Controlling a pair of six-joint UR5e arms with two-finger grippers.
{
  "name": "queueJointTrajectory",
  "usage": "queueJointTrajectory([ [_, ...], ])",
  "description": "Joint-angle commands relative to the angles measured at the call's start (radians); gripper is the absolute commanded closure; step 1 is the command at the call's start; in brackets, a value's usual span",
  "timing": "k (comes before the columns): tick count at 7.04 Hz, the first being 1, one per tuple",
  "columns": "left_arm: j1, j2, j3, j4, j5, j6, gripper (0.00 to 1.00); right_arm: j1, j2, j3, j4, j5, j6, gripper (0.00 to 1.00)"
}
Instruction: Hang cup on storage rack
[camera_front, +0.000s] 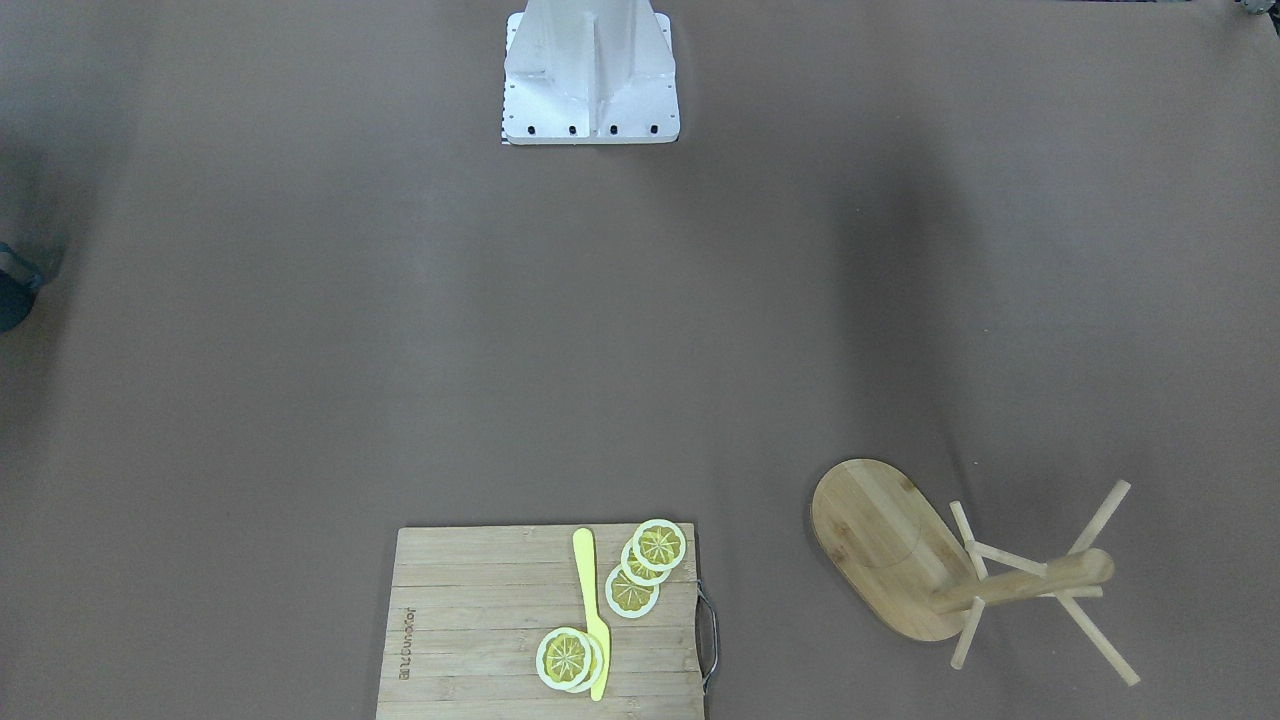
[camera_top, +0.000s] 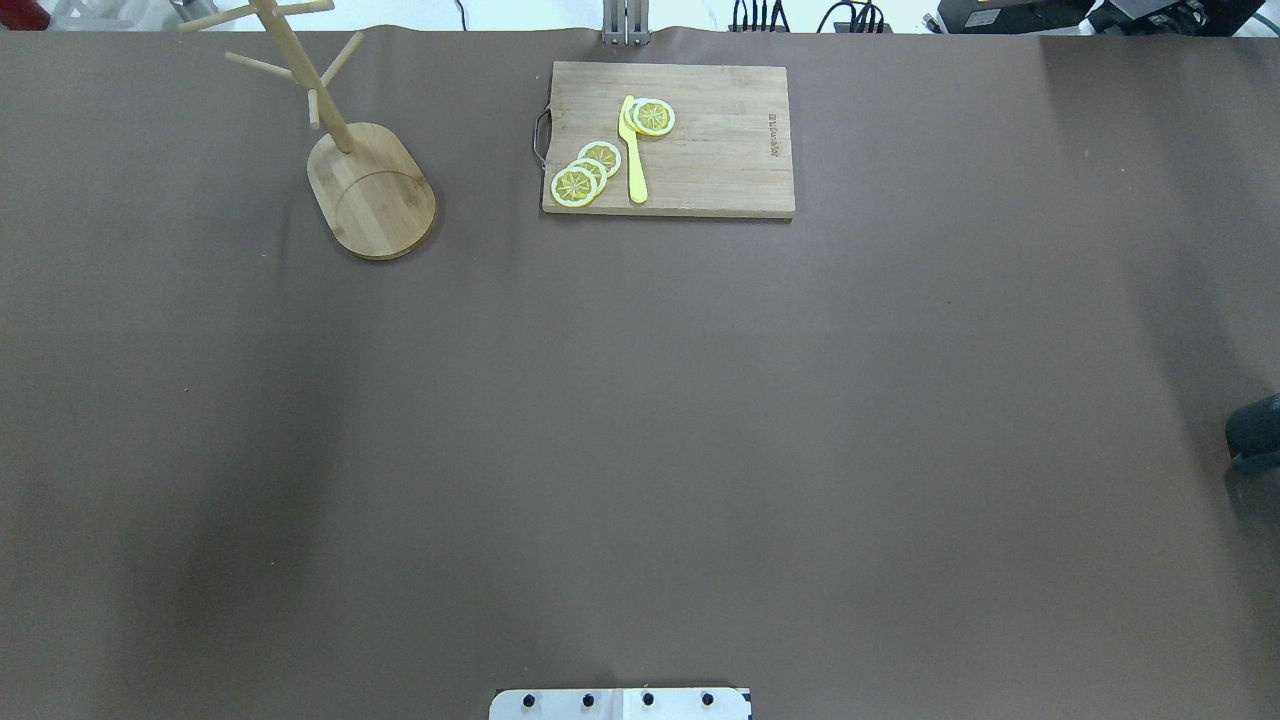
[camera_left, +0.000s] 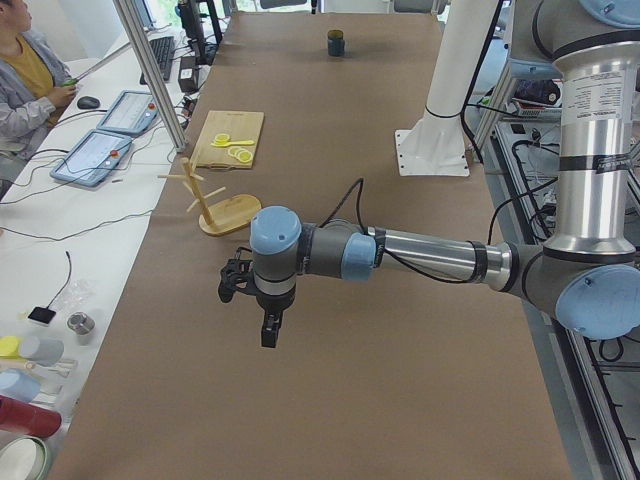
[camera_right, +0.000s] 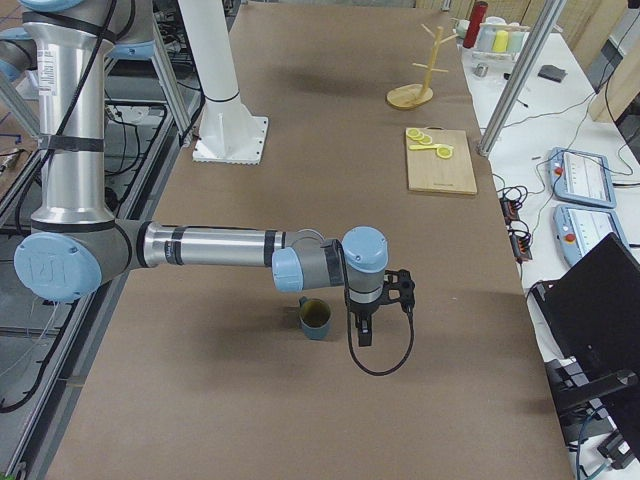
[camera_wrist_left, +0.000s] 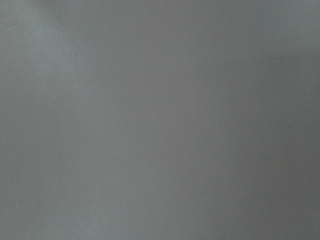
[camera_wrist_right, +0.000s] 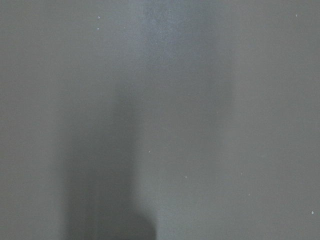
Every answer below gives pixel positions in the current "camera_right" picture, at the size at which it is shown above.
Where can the wooden cutting board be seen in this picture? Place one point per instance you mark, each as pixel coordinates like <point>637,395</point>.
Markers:
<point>429,173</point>

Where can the yellow plastic knife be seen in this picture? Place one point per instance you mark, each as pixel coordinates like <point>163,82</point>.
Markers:
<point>416,147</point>

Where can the lemon slice middle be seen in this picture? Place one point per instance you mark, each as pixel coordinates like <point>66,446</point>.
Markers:
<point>424,139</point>

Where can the blue teach pendant near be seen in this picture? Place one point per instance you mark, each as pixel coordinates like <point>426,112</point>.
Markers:
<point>579,229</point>

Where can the red thermos bottle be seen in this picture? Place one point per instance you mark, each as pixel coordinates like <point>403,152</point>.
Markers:
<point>476,18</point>

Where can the yellow cup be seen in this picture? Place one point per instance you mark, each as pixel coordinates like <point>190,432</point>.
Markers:
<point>500,44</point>

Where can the small steel cup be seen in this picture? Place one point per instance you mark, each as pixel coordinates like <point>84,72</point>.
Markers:
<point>481,70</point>

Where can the dark blue mug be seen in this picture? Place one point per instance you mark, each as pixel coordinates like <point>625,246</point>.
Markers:
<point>314,316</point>

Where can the lemon slice under knife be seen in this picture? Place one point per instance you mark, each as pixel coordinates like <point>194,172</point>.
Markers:
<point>444,151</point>

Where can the lemon slice near handle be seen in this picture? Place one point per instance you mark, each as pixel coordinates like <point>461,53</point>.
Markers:
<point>414,133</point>

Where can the blue teach pendant far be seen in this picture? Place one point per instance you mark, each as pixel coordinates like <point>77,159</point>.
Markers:
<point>581,177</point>

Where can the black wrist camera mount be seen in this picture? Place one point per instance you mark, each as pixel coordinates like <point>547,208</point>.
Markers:
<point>398,287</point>

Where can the aluminium frame post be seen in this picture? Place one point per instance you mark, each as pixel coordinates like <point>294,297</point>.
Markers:
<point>532,48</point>

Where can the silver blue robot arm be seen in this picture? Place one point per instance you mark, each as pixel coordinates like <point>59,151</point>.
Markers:
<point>76,244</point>

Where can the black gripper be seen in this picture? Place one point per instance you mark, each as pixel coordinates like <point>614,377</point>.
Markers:
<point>362,313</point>

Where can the blue teach pendant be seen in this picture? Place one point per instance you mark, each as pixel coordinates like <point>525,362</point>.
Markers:
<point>579,229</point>
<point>581,177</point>

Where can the wooden cup storage rack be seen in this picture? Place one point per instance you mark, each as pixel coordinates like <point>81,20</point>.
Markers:
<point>411,96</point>

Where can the black laptop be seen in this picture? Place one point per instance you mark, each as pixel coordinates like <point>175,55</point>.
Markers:
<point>593,314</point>

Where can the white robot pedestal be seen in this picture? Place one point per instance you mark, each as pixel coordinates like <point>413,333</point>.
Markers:
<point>228,132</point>

